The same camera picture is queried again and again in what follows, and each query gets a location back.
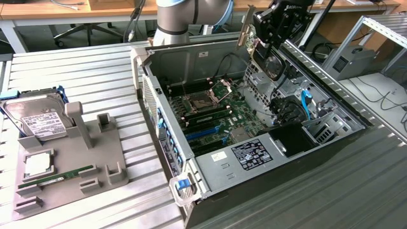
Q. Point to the silver CPU chip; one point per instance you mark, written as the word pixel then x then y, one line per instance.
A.
pixel 39 165

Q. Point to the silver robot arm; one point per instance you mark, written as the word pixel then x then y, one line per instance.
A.
pixel 178 21

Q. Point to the black office chair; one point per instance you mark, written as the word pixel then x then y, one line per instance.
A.
pixel 87 31

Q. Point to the green RAM stick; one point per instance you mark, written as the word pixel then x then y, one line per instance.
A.
pixel 58 177

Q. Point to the open grey PC case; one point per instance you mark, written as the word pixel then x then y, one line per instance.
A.
pixel 242 198

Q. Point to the blue plastic retainer bar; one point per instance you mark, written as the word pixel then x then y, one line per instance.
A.
pixel 161 119

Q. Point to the metal disk bay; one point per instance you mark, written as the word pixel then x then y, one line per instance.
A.
pixel 325 132

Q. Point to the grey parts rack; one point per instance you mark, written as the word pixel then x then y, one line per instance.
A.
pixel 70 155

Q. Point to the hard disk in blue caddy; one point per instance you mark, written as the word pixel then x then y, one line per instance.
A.
pixel 38 119

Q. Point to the grey power supply unit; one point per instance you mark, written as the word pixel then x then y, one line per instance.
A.
pixel 217 171

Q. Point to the cardboard box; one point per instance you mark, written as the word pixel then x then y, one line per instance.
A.
pixel 111 4

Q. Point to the aluminium frame rack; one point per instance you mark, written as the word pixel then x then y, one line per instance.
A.
pixel 388 26

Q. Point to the metal socket cover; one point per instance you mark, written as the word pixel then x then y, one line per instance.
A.
pixel 221 89

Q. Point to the blue slot latch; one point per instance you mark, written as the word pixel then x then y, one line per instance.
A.
pixel 173 143
pixel 169 135
pixel 177 152
pixel 181 162

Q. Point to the silver chipset heat sink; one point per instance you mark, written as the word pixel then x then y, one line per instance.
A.
pixel 242 134

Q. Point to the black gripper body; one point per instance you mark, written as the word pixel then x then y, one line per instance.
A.
pixel 294 8

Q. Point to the CPU socket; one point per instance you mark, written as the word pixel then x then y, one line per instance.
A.
pixel 199 102

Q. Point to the wooden desk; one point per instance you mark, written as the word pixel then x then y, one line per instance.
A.
pixel 31 13

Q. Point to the graphics card with fan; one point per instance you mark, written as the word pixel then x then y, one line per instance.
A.
pixel 274 64

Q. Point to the RAM stick with black chips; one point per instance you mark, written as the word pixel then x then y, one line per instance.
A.
pixel 210 118

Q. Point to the grey computer tower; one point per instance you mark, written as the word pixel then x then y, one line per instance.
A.
pixel 357 64

